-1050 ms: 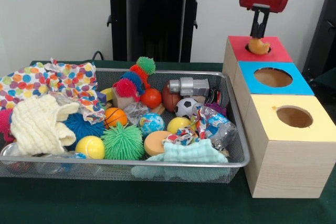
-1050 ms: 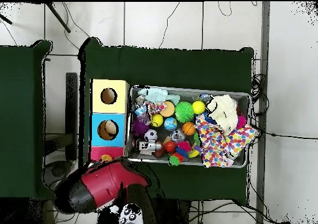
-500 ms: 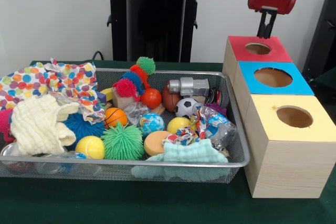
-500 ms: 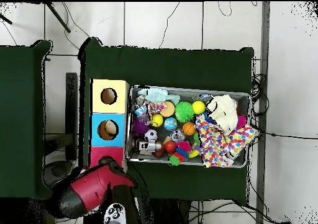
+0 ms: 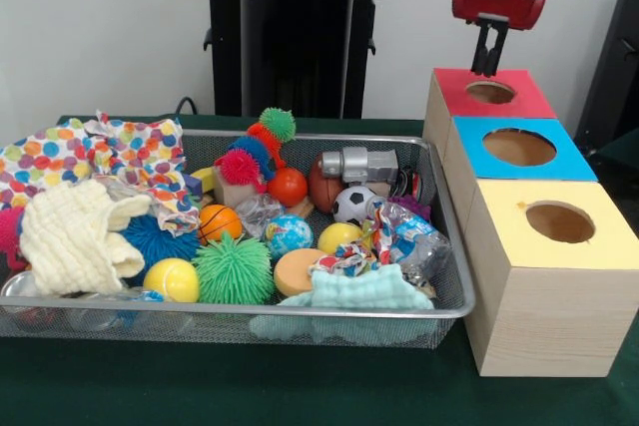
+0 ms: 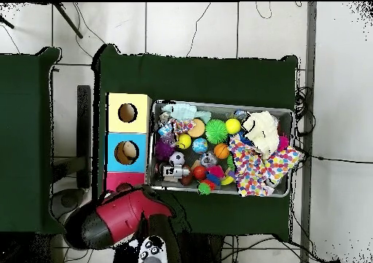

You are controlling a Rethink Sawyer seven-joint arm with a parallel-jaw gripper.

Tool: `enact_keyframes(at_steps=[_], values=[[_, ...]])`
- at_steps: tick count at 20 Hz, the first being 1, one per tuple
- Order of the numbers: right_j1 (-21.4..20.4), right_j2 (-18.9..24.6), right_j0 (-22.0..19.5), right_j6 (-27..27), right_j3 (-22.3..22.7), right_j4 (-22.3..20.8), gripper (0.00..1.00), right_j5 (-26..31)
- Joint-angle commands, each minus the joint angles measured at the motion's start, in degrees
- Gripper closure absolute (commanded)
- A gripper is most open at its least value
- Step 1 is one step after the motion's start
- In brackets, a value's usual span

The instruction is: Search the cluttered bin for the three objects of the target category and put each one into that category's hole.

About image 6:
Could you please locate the mint green waffle cloth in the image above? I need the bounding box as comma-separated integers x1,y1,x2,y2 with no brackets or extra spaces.
161,103,212,125

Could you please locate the orange toy basketball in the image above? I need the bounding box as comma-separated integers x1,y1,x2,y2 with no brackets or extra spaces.
213,143,230,160

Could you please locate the multicolour spiky caterpillar toy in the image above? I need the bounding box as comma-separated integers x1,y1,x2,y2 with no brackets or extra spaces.
197,165,226,196

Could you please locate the cream waffle cloth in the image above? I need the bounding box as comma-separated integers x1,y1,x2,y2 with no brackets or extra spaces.
241,110,280,160

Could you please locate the shallow clear mesh bin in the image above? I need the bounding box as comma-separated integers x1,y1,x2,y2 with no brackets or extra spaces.
147,99,295,198

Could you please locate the wooden box with three holes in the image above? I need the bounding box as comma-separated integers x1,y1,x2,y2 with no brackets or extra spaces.
103,92,153,194

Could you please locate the blue globe ball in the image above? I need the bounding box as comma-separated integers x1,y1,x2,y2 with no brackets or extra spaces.
192,137,209,154

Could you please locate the small toy soccer ball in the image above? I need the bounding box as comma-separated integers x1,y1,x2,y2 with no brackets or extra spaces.
169,151,186,167

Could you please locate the green spiky puffer ball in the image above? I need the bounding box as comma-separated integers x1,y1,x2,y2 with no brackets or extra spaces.
204,119,229,145

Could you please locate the silver plastic toy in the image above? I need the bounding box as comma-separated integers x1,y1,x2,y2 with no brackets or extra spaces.
161,165,191,182

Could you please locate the yellow tennis ball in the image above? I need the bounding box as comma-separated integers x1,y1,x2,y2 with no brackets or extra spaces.
224,117,242,135

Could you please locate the green cloth side table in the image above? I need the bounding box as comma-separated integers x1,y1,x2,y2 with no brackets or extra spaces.
0,47,68,235

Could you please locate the black tripod leg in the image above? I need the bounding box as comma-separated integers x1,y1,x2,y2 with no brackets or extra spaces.
52,2,85,39
0,14,15,30

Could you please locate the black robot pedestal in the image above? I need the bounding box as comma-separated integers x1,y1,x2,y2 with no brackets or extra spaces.
181,233,226,263

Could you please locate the coiled black cable bundle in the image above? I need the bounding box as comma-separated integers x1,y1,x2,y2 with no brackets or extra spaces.
293,85,317,138

